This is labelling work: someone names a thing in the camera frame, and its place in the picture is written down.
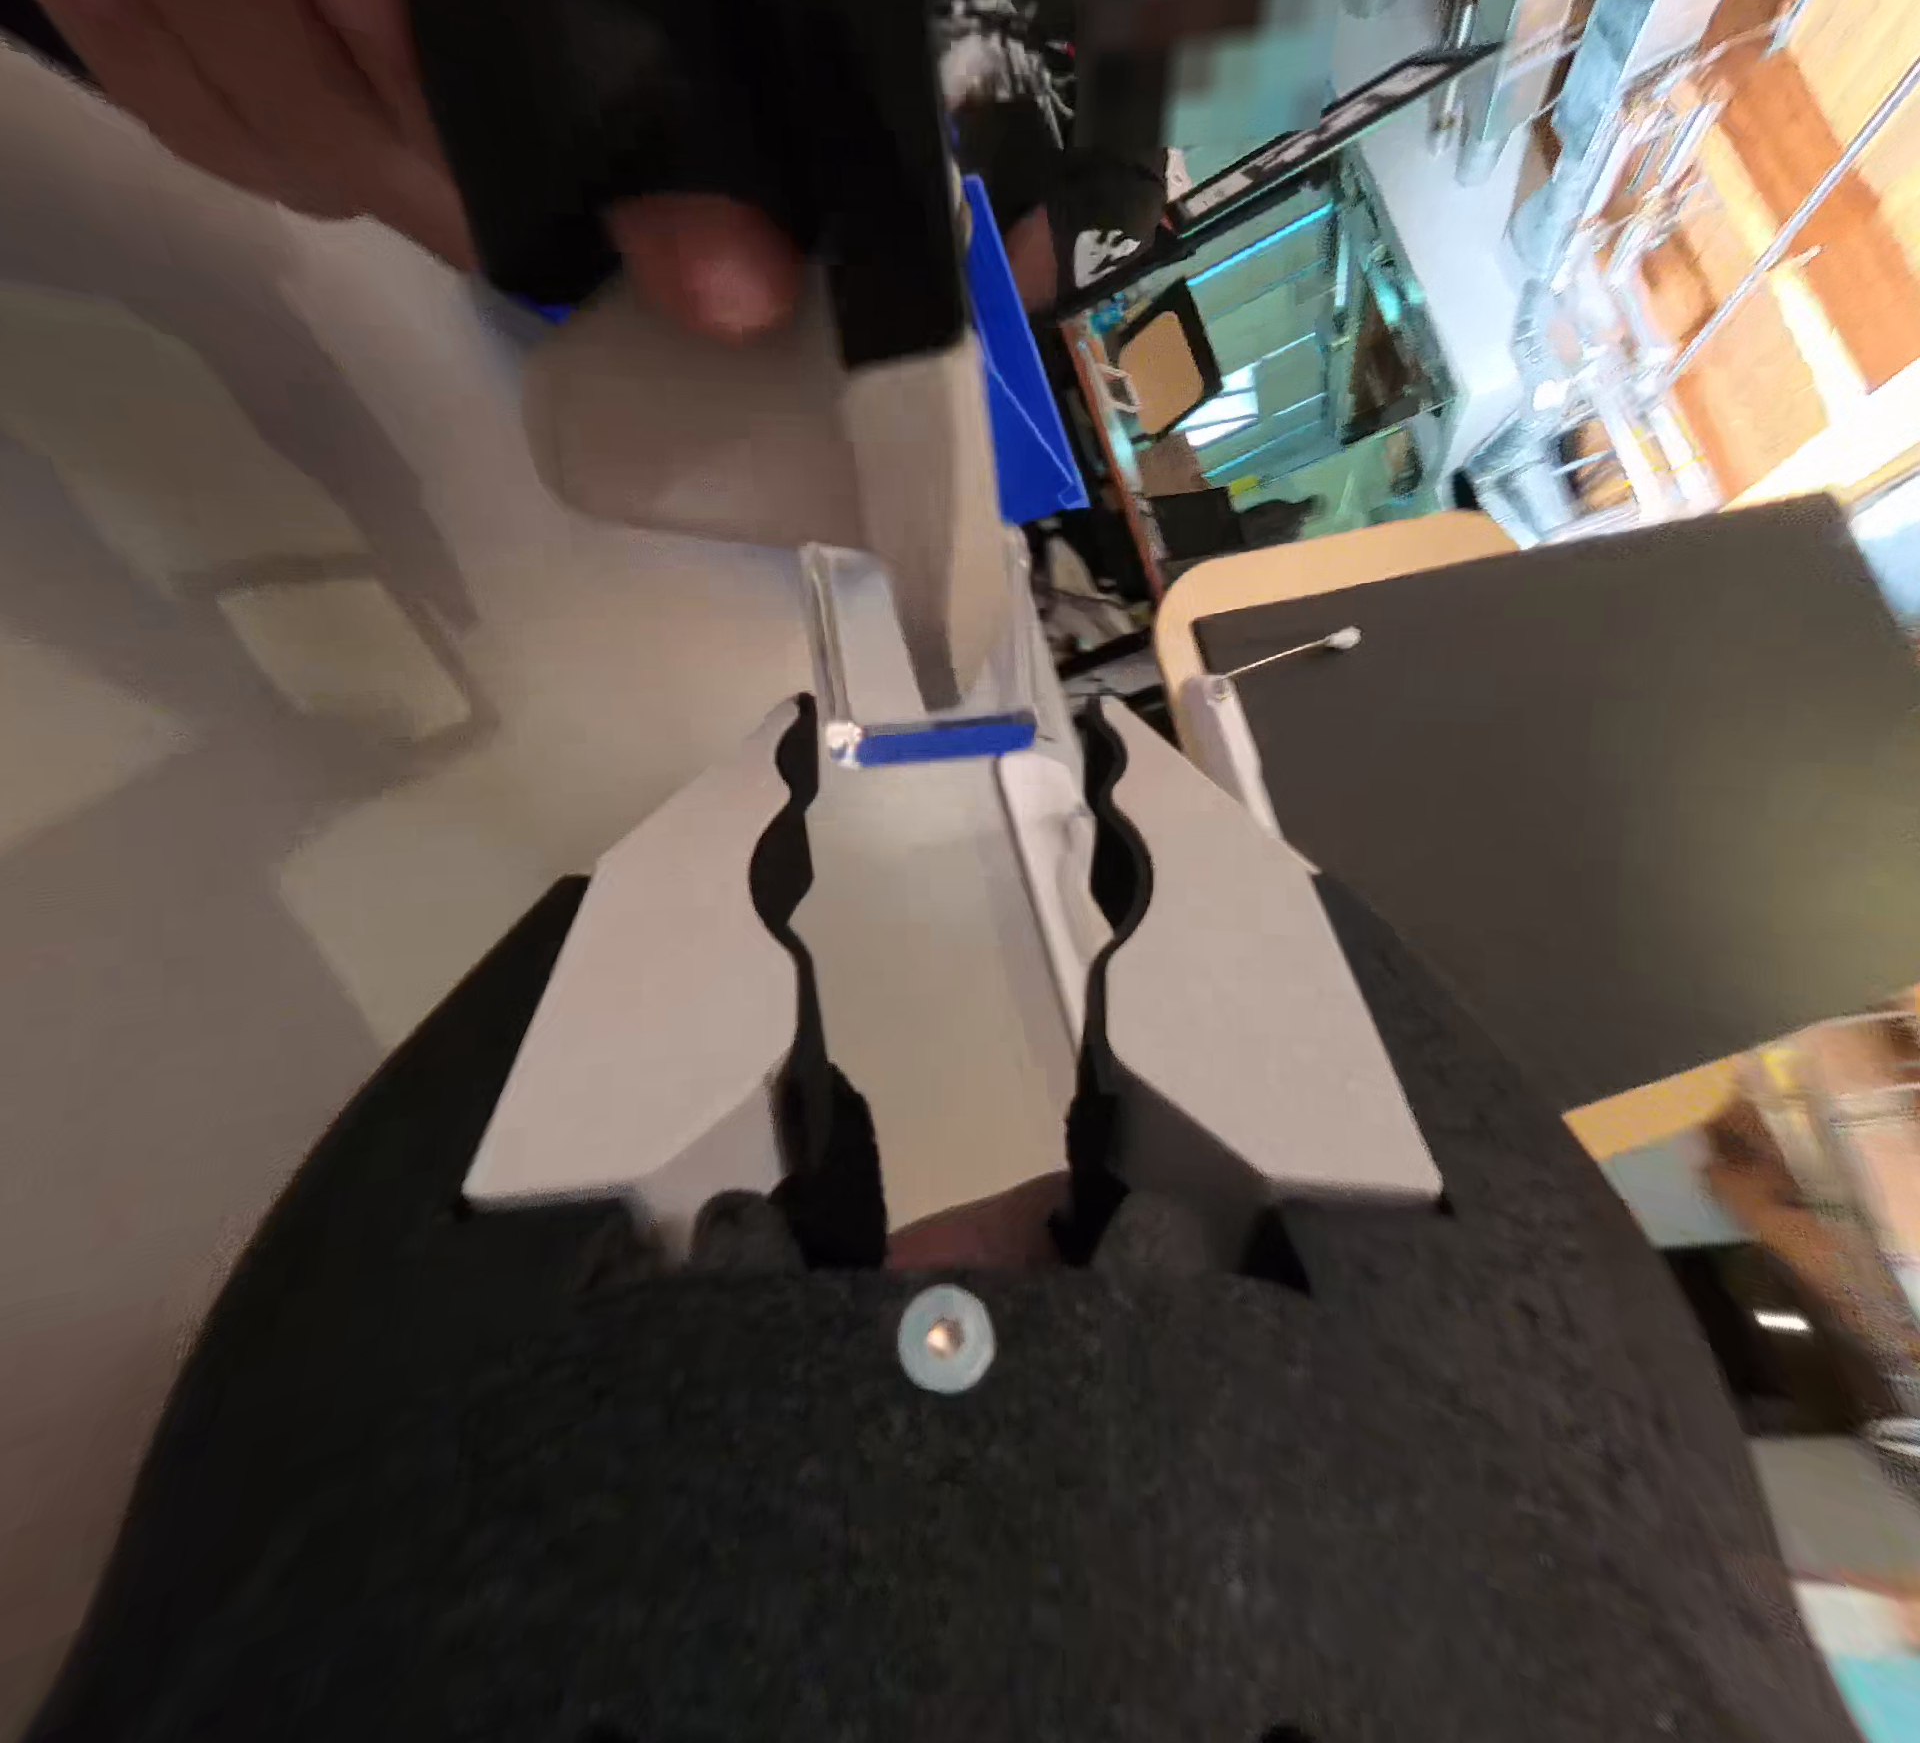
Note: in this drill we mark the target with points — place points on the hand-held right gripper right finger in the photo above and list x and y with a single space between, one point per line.
1261 1025

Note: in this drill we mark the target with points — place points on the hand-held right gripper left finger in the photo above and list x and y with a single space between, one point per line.
660 1009

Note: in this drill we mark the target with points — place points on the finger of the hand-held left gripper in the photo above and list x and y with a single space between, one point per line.
939 499

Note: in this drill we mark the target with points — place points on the blue plastic bin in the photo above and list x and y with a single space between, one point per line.
1021 423

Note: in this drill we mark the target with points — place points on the clear plastic piece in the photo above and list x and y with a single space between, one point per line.
931 743

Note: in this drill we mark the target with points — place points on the person's right hand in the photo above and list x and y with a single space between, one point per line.
983 1227

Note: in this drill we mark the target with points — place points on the wooden black chair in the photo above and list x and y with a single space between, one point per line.
1163 363

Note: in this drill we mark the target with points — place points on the black wooden book stand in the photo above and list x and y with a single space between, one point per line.
1501 799

